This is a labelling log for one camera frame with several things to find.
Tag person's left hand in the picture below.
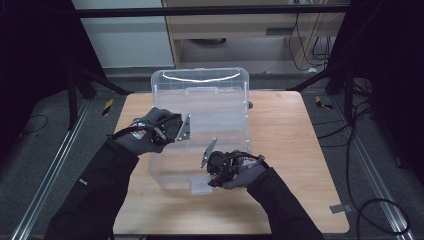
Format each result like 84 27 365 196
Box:
114 106 175 156

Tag white cabinet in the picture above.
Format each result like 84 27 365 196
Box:
70 0 175 70

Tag looped black floor cable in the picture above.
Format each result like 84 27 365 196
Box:
356 198 412 236

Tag person's right hand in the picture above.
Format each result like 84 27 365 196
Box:
221 155 268 191

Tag yellow black tape strip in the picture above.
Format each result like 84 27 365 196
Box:
314 95 335 111
101 97 115 117

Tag black cables under desk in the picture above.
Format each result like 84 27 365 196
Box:
287 13 335 73

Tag dark curtain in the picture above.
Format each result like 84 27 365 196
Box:
328 0 424 188
0 0 104 158

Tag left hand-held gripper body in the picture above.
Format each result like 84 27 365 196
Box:
153 113 192 146

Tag thin black floor cable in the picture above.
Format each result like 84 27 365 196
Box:
19 114 50 136

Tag black metal stand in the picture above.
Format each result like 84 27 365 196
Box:
286 58 355 125
64 61 134 132

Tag black horizontal frame bar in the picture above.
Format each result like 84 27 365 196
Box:
74 4 351 19

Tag light wooden desk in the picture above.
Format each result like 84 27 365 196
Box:
161 0 350 73

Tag grey tape piece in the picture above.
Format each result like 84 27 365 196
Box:
329 203 354 215

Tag aluminium floor rail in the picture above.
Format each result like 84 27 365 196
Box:
333 99 416 240
9 99 92 240

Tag clear plastic storage box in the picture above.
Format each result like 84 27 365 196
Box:
148 67 254 196

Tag black floor cable bundle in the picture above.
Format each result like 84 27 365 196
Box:
313 96 375 150

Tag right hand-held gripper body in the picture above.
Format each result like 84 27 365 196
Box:
200 137 242 183

